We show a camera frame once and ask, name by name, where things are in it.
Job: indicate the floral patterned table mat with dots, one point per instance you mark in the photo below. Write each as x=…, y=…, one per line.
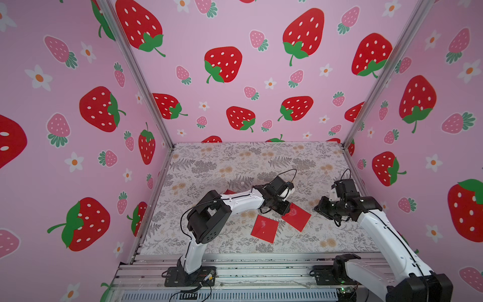
x=197, y=168

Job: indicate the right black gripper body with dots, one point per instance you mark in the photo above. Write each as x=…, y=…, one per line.
x=326, y=206

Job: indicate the aluminium frame post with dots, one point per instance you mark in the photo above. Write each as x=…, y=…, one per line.
x=408, y=33
x=125, y=47

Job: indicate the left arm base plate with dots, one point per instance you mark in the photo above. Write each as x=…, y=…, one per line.
x=177, y=277

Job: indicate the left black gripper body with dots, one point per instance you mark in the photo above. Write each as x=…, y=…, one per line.
x=279, y=206

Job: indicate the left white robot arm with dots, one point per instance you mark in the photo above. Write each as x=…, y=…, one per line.
x=206, y=220

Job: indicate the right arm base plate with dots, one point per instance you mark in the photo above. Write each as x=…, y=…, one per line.
x=331, y=275

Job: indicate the right aluminium frame post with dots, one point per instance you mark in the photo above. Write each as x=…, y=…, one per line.
x=408, y=33

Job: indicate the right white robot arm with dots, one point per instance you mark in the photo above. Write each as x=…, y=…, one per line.
x=413, y=279

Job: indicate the left aluminium frame post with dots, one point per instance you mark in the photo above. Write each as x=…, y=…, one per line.
x=125, y=47

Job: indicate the red envelope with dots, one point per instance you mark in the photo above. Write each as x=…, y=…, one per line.
x=228, y=192
x=265, y=229
x=297, y=217

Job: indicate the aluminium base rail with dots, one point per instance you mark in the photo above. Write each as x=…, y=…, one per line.
x=239, y=277

